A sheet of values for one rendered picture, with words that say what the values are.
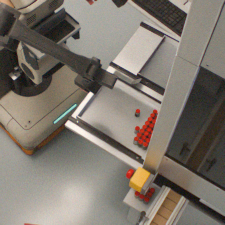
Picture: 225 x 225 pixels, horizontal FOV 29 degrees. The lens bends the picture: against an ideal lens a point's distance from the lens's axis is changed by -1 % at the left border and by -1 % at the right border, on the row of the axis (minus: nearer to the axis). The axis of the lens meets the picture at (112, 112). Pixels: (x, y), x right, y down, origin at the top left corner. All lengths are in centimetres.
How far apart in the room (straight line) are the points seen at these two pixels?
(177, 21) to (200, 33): 141
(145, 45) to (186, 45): 118
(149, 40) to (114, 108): 42
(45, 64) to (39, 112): 53
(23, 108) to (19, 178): 45
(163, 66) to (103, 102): 35
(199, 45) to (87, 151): 195
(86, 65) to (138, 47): 68
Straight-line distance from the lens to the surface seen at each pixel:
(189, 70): 109
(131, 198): 187
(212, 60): 102
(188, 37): 100
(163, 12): 240
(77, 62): 153
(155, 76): 211
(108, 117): 199
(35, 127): 265
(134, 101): 204
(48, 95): 274
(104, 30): 333
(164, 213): 182
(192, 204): 190
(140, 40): 222
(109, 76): 163
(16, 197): 282
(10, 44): 176
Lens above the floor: 268
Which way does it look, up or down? 64 degrees down
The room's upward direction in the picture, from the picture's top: 5 degrees clockwise
